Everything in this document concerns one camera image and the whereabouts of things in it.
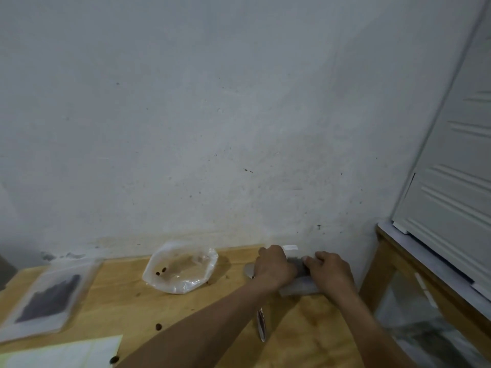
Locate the person's right hand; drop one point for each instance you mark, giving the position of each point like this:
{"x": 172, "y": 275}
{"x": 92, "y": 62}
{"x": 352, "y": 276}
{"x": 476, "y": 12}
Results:
{"x": 333, "y": 274}

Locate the person's left hand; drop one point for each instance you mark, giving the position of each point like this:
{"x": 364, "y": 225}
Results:
{"x": 273, "y": 268}

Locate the person's left fingers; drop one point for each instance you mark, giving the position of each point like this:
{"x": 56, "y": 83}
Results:
{"x": 273, "y": 252}

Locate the person's right fingers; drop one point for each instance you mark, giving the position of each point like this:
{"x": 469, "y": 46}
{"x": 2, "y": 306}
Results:
{"x": 312, "y": 261}

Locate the grey clear plastic pouch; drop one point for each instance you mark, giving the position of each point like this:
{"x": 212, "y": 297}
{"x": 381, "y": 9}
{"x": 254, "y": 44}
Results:
{"x": 301, "y": 286}

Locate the person's left forearm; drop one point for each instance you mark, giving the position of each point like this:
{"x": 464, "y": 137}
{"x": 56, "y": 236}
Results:
{"x": 203, "y": 329}

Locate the person's right forearm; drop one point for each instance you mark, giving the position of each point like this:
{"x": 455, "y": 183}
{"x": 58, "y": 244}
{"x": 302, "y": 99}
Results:
{"x": 368, "y": 333}

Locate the wooden side table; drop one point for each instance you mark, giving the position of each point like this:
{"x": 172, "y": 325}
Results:
{"x": 387, "y": 264}

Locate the metal spoon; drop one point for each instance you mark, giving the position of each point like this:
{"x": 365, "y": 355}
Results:
{"x": 262, "y": 326}

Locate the open clear plastic bag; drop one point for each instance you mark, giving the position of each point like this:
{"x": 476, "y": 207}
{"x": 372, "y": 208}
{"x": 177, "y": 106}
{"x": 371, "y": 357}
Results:
{"x": 180, "y": 270}

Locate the white slab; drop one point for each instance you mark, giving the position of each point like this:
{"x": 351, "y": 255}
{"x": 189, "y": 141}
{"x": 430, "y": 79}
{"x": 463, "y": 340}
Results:
{"x": 429, "y": 260}

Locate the white panelled door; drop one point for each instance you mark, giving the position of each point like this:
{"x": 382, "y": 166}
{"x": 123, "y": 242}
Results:
{"x": 448, "y": 176}

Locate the flat pouch of dark beans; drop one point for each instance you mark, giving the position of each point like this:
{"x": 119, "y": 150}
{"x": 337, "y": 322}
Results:
{"x": 50, "y": 298}

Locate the white paper sheet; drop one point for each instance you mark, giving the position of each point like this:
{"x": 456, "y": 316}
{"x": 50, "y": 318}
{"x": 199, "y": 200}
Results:
{"x": 67, "y": 354}

